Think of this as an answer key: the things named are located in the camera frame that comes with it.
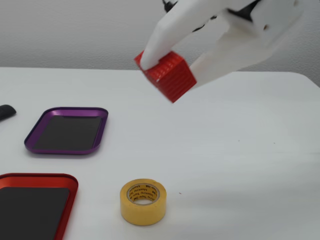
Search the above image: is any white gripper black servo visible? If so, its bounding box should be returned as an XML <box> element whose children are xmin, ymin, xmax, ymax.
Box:
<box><xmin>190</xmin><ymin>0</ymin><xmax>304</xmax><ymax>85</ymax></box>

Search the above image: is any black cable tie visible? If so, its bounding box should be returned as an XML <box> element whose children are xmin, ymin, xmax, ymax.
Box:
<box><xmin>161</xmin><ymin>0</ymin><xmax>176</xmax><ymax>11</ymax></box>

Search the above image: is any black ribbed object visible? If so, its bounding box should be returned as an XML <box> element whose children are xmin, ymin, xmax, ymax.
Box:
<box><xmin>0</xmin><ymin>104</ymin><xmax>17</xmax><ymax>123</ymax></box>

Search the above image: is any white moving gripper finger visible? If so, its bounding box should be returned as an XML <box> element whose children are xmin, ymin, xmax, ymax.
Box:
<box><xmin>140</xmin><ymin>0</ymin><xmax>251</xmax><ymax>70</ymax></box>

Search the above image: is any red perforated block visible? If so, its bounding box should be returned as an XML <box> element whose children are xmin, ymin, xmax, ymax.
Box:
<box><xmin>134</xmin><ymin>50</ymin><xmax>198</xmax><ymax>104</ymax></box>

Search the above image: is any purple metal tray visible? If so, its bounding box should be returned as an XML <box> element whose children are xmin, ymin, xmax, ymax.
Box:
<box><xmin>23</xmin><ymin>106</ymin><xmax>109</xmax><ymax>156</ymax></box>

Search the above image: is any yellow masking tape roll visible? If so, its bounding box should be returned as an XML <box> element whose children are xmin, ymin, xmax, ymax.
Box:
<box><xmin>119</xmin><ymin>178</ymin><xmax>167</xmax><ymax>227</ymax></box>

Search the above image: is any red metal tray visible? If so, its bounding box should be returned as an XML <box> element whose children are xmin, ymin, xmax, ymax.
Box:
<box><xmin>0</xmin><ymin>172</ymin><xmax>79</xmax><ymax>240</ymax></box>

